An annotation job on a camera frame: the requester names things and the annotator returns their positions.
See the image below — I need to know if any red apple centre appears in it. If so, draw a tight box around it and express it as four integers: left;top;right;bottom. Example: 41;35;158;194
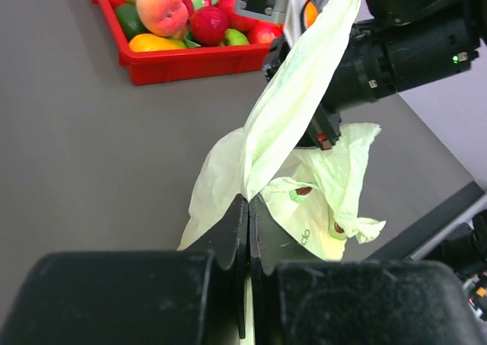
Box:
218;0;257;33

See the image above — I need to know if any yellow mango front left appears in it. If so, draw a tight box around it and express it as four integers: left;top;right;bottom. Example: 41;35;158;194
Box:
129;34;180;53

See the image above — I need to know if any green fruit front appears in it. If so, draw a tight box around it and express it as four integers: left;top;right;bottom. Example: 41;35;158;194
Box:
223;28;250;46

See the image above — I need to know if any red apple front right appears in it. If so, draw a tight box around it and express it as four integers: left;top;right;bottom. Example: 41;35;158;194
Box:
247;21;282;44

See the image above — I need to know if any orange fruit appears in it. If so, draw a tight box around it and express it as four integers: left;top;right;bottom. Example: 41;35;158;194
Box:
304;2;318;29

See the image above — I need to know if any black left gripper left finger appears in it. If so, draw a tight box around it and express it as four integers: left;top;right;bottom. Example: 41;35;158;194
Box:
1;196;249;344

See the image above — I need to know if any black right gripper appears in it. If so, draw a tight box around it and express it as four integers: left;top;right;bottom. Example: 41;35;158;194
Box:
297;0;486;150

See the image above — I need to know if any red apple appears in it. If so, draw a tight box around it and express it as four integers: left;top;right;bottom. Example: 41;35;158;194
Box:
247;21;282;44
218;0;257;33

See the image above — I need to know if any red plastic fruit tray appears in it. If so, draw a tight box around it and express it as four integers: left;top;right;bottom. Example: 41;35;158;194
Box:
92;0;270;85

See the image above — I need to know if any pale green plastic bag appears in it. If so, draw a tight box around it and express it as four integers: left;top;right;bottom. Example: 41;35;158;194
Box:
177;0;387;345

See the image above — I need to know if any dark red fruit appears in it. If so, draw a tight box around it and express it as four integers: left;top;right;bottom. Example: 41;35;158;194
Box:
189;6;229;46

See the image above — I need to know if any dark green avocado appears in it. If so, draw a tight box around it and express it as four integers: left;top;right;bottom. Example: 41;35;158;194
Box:
114;4;149;41

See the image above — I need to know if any pink peach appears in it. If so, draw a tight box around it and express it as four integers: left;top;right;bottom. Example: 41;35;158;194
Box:
135;0;189;37

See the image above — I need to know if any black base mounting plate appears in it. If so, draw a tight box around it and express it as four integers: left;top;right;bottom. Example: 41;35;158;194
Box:
368;181;486;260

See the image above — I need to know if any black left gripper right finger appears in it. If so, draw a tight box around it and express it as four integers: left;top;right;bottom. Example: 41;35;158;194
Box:
249;198;486;344

